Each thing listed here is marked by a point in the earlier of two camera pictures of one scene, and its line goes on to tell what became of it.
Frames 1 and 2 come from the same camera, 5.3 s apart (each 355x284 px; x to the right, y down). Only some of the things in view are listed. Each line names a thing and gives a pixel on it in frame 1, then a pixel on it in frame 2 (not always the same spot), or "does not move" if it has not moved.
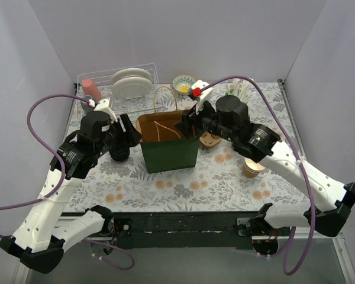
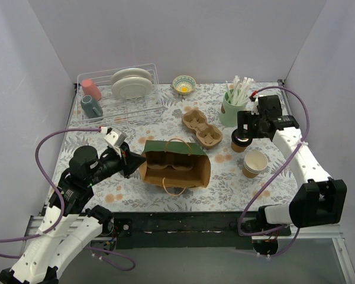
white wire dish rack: x=131 y=90 does not move
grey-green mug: x=84 y=105 does not move
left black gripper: x=123 y=134 → x=125 y=163
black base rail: x=179 y=231 does not move
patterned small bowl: x=183 y=84 does not move
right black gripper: x=191 y=121 → x=242 y=123
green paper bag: x=167 y=145 → x=176 y=165
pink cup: x=90 y=89 does not move
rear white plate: x=131 y=72 does not move
